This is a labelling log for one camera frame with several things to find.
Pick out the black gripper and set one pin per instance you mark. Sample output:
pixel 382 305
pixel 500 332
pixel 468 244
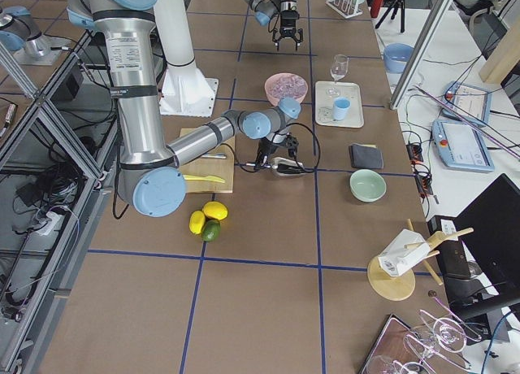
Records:
pixel 275 147
pixel 288 21

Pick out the silver metal ice scoop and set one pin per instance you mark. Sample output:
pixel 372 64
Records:
pixel 280 166

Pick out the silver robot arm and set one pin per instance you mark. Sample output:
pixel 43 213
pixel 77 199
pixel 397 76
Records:
pixel 266 12
pixel 153 69

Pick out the pink bowl with ice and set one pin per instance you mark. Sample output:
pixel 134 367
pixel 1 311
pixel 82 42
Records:
pixel 285 85

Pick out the light blue cup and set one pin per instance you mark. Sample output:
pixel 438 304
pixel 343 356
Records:
pixel 340 108

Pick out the wooden cup stand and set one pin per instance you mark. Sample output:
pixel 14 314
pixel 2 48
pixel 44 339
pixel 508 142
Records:
pixel 401 287

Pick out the wooden cutting board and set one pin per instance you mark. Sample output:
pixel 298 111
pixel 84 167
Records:
pixel 214 167

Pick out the clear wine glass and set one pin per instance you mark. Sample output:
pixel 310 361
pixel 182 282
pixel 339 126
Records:
pixel 338 71

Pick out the cream serving tray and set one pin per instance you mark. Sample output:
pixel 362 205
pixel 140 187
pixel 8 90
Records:
pixel 323 105

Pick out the yellow plastic knife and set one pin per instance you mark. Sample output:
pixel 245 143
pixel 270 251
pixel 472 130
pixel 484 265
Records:
pixel 215 179

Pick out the yellow lemon upper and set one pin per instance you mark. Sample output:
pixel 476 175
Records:
pixel 215 210

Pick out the yellow lemon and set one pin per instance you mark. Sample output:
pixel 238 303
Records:
pixel 196 222
pixel 215 210

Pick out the dark grey folded cloth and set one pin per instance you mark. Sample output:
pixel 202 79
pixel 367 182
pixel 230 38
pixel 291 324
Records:
pixel 368 157

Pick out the green lime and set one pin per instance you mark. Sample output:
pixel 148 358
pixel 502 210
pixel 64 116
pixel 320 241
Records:
pixel 211 230

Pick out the yellow lemon left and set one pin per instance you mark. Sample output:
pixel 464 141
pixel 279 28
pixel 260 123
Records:
pixel 196 222

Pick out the mint green bowl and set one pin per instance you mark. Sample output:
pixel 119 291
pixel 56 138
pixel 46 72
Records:
pixel 367 185

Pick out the blue bowl on desk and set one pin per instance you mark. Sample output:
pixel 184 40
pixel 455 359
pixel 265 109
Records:
pixel 396 56

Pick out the black tripod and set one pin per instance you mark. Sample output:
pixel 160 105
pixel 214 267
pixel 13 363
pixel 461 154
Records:
pixel 394 6

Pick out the white carton on stand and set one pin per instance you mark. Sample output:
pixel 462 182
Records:
pixel 405 251

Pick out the near teach pendant tablet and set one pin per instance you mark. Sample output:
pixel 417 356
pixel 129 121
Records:
pixel 460 147

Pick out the teach pendant tablet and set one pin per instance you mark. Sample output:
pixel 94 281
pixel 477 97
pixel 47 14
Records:
pixel 471 102
pixel 460 147

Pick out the far teach pendant tablet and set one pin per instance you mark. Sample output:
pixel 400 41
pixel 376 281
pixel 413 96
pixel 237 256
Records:
pixel 471 102

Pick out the black monitor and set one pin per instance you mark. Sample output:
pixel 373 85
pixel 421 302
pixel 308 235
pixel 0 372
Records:
pixel 494 245

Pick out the upturned wine glasses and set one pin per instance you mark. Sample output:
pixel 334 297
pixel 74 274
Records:
pixel 429 347

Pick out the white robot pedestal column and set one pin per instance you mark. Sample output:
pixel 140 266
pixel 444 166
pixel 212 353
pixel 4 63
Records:
pixel 185 90

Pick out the aluminium frame post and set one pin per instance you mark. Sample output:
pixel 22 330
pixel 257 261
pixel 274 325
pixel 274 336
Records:
pixel 428 31

